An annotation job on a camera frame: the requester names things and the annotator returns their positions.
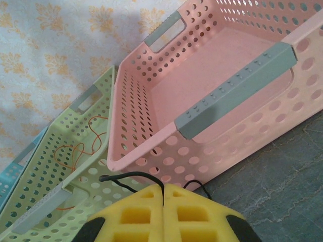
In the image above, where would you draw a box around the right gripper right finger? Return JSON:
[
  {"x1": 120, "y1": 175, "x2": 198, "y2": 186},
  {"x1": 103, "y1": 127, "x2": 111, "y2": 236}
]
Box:
[{"x1": 164, "y1": 183, "x2": 263, "y2": 242}]

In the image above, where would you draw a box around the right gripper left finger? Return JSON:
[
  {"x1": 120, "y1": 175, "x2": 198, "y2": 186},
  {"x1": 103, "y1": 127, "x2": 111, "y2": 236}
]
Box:
[{"x1": 75, "y1": 184, "x2": 165, "y2": 242}]

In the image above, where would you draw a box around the thin black cable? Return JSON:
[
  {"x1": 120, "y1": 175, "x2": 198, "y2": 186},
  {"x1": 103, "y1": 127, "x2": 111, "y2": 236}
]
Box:
[{"x1": 99, "y1": 171, "x2": 215, "y2": 206}]

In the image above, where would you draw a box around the thin orange cable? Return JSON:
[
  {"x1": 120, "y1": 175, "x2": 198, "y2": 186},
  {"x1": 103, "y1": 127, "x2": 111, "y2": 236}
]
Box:
[{"x1": 54, "y1": 115, "x2": 108, "y2": 212}]

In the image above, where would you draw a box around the green perforated plastic basket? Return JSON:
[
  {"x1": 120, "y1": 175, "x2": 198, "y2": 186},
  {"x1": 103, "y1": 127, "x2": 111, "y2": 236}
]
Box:
[{"x1": 0, "y1": 65, "x2": 152, "y2": 242}]

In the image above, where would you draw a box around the blue perforated plastic basket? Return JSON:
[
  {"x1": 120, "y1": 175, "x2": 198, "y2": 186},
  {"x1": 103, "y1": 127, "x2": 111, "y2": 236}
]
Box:
[{"x1": 0, "y1": 126, "x2": 50, "y2": 215}]

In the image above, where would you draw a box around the pink perforated plastic basket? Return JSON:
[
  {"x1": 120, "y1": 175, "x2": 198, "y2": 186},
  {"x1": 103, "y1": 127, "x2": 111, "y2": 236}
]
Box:
[{"x1": 107, "y1": 0, "x2": 323, "y2": 192}]

